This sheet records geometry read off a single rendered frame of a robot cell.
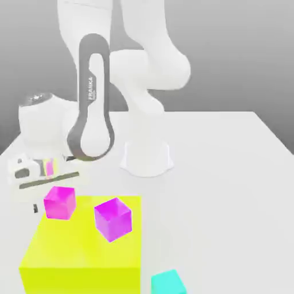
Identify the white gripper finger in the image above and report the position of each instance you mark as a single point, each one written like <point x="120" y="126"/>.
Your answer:
<point x="35" y="208"/>

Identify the small magenta cube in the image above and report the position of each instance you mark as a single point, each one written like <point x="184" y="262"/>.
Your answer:
<point x="59" y="203"/>

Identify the small purple cube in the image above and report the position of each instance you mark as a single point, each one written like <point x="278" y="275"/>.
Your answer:
<point x="113" y="220"/>

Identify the large yellow box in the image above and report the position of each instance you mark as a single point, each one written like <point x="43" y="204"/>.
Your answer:
<point x="78" y="257"/>

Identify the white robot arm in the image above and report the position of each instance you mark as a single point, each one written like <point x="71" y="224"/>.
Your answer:
<point x="147" y="96"/>

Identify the small cyan cube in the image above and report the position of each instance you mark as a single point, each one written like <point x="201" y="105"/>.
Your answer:
<point x="167" y="283"/>

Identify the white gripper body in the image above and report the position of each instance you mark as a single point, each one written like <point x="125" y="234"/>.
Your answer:
<point x="34" y="191"/>

